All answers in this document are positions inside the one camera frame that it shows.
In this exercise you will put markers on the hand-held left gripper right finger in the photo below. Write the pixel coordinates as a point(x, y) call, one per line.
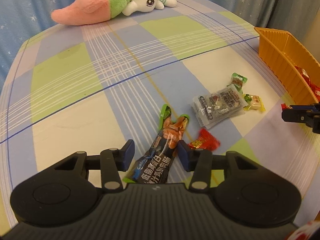
point(185, 155)

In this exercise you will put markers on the large red snack packet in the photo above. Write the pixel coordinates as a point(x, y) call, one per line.
point(316, 90)

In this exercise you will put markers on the dark sausage stick packet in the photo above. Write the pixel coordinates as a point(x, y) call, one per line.
point(155, 160)

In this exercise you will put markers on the yellow wrapped candy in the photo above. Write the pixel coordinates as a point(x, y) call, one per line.
point(255, 102)

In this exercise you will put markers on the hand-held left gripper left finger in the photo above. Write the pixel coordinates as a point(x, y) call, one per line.
point(127, 155)

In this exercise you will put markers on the blue star curtain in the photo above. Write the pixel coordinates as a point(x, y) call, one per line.
point(20, 10)

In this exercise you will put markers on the dark red candy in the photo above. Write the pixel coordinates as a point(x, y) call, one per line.
point(302, 73)

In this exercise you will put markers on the orange candy with green ends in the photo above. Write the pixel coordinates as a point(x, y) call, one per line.
point(177, 130)

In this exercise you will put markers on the red white cloth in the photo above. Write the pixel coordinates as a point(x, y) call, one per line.
point(303, 232)

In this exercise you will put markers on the red-orange foil candy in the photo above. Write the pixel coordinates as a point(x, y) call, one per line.
point(203, 142)

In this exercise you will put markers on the small red candy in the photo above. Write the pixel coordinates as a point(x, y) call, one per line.
point(285, 106)

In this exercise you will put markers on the checked pastel tablecloth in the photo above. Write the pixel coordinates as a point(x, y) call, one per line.
point(100, 92)

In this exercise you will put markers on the orange plastic tray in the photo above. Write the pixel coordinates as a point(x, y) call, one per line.
point(275, 55)

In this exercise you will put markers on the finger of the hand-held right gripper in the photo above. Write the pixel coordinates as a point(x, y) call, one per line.
point(300, 107)
point(297, 116)

